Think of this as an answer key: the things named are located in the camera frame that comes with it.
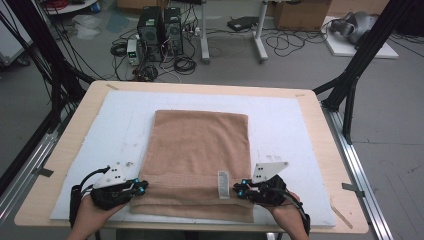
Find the white power supply unit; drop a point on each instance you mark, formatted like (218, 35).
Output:
(132, 51)

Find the grey rounded machine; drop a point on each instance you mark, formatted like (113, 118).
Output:
(356, 25)

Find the thin wooden stick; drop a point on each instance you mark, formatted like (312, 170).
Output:
(341, 216)

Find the white desk legs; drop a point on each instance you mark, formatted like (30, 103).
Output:
(204, 33)

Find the black frame strut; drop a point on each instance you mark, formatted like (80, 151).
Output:
(363, 53)

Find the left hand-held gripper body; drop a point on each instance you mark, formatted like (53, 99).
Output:
(110, 196)

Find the white floor board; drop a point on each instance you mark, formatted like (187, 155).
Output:
(343, 50)

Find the person's left hand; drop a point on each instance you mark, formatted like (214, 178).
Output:
(88, 216)

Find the large black computer tower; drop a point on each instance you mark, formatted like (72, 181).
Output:
(150, 30)

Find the clear plastic bag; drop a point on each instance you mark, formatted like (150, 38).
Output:
(86, 26)

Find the white foam mat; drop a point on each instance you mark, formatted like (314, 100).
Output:
(283, 126)

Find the grey metal bracket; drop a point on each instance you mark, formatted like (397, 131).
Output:
(353, 189)

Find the brown towel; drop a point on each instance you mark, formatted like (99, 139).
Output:
(196, 156)

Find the small black computer tower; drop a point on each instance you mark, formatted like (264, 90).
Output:
(173, 30)

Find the white round table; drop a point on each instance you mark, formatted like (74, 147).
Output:
(73, 7)

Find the large cardboard box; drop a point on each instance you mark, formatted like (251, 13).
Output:
(300, 15)

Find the person's right hand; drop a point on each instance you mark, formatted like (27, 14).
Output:
(288, 216)

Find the aluminium rail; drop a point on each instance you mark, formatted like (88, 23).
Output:
(30, 163)
(360, 173)

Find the black flat device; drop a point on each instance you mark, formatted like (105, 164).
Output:
(241, 23)

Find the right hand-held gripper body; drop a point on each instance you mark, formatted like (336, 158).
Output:
(268, 193)

